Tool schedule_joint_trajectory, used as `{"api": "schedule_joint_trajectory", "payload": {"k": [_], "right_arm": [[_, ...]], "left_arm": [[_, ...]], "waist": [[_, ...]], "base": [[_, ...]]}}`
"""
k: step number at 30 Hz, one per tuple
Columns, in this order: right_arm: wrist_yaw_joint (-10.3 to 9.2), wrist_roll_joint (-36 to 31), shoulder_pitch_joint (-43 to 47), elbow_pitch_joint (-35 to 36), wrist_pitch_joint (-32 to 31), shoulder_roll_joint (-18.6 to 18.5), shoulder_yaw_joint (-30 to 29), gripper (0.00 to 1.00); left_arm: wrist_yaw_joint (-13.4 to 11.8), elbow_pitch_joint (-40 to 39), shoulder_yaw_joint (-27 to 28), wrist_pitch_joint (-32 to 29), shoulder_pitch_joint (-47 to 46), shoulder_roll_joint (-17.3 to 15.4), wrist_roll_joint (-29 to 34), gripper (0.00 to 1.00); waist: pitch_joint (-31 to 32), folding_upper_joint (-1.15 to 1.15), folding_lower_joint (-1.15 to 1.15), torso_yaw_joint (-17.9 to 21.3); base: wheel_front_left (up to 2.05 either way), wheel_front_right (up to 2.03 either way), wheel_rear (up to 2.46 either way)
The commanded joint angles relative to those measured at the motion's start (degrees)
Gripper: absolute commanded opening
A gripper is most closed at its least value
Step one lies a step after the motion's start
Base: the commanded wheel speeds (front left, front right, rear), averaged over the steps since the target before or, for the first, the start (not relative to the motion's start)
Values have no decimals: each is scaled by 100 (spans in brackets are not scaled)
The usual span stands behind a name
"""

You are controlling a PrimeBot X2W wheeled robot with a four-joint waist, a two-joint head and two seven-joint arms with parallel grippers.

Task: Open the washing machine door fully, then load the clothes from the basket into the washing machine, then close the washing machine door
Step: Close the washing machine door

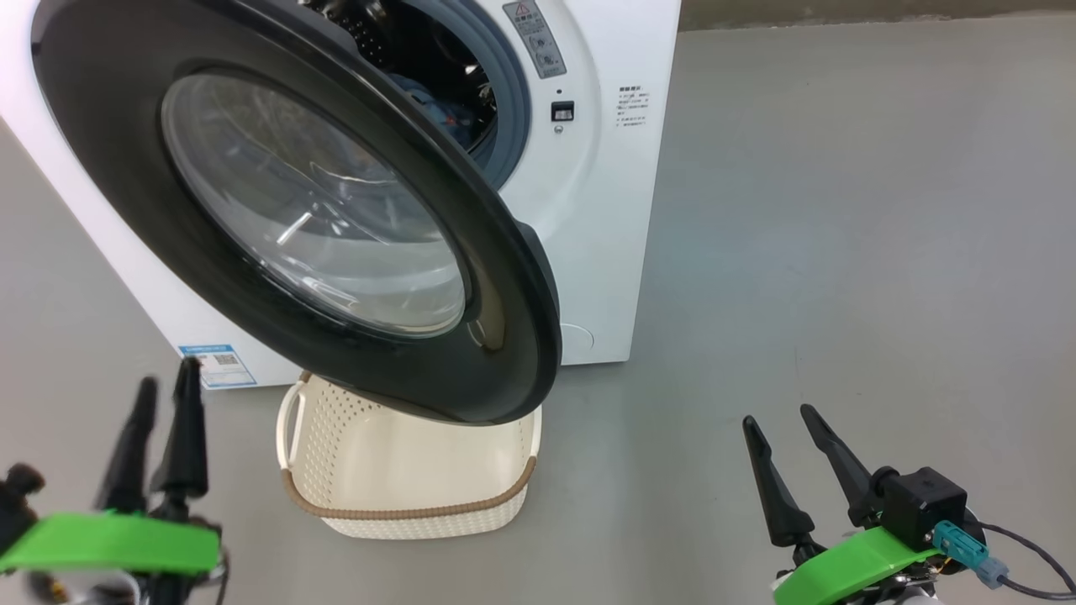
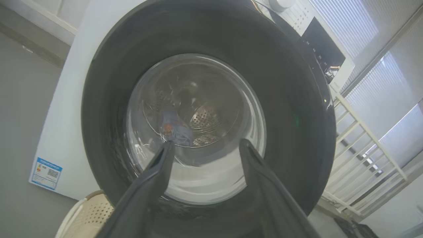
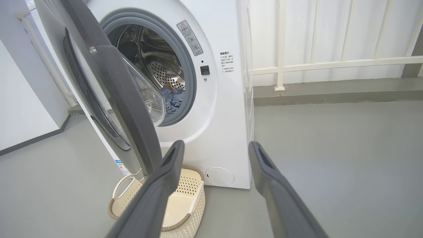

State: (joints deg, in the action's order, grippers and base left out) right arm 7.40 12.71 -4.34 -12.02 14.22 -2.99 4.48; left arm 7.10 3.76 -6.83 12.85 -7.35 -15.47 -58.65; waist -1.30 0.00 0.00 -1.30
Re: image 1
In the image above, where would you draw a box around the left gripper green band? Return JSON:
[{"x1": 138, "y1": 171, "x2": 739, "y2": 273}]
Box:
[{"x1": 0, "y1": 355, "x2": 223, "y2": 577}]

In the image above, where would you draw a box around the right camera cable teal plug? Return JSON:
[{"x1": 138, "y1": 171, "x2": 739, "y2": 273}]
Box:
[{"x1": 931, "y1": 519, "x2": 1076, "y2": 602}]

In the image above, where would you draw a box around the cream perforated laundry basket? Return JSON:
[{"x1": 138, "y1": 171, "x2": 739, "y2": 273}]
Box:
[{"x1": 275, "y1": 371, "x2": 544, "y2": 540}]

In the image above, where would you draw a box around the blue energy label sticker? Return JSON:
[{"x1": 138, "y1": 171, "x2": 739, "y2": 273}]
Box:
[{"x1": 177, "y1": 342, "x2": 258, "y2": 390}]

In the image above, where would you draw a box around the white washing machine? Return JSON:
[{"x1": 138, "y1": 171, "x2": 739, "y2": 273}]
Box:
[{"x1": 0, "y1": 0, "x2": 683, "y2": 391}]

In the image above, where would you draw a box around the grey warning label sticker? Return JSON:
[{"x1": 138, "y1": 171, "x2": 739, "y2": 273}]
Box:
[{"x1": 502, "y1": 0, "x2": 568, "y2": 81}]

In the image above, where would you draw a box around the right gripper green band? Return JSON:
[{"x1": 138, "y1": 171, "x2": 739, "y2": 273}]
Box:
[{"x1": 741, "y1": 403, "x2": 941, "y2": 605}]

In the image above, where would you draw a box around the blue cartoon print garment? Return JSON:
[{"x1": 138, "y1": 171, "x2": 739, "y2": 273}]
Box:
[{"x1": 390, "y1": 72, "x2": 498, "y2": 154}]

